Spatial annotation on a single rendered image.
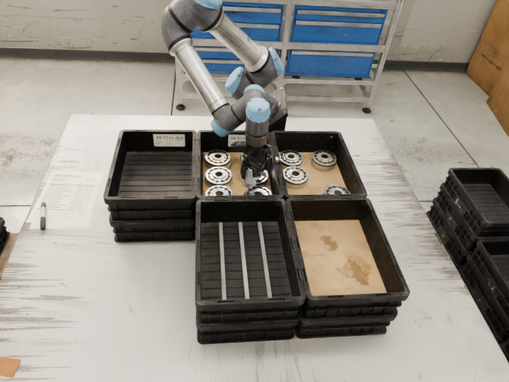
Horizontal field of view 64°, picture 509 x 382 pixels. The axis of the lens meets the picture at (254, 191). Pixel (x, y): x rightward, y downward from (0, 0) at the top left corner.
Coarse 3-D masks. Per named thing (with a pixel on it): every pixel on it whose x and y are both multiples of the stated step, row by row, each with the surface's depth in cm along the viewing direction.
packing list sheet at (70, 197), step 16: (48, 176) 170; (64, 176) 171; (80, 176) 171; (96, 176) 172; (48, 192) 163; (64, 192) 164; (80, 192) 164; (96, 192) 165; (48, 208) 156; (64, 208) 157; (80, 208) 158; (32, 224) 150; (48, 224) 151; (64, 224) 151; (80, 224) 152
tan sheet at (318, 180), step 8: (304, 152) 174; (312, 152) 175; (304, 160) 170; (304, 168) 166; (312, 168) 167; (336, 168) 168; (312, 176) 163; (320, 176) 164; (328, 176) 164; (336, 176) 164; (312, 184) 159; (320, 184) 160; (328, 184) 160; (336, 184) 160; (344, 184) 161; (288, 192) 155; (296, 192) 155; (304, 192) 156; (312, 192) 156; (320, 192) 156
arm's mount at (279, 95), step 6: (276, 90) 191; (282, 90) 187; (276, 96) 186; (282, 96) 184; (282, 102) 180; (276, 108) 179; (282, 108) 177; (276, 114) 177; (282, 114) 174; (288, 114) 172; (270, 120) 178; (276, 120) 174; (282, 120) 174; (270, 126) 176; (276, 126) 176; (282, 126) 176; (270, 132) 178
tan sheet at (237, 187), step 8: (232, 152) 170; (240, 152) 171; (232, 160) 167; (208, 168) 162; (232, 168) 163; (240, 168) 163; (240, 176) 160; (232, 184) 156; (240, 184) 156; (240, 192) 153
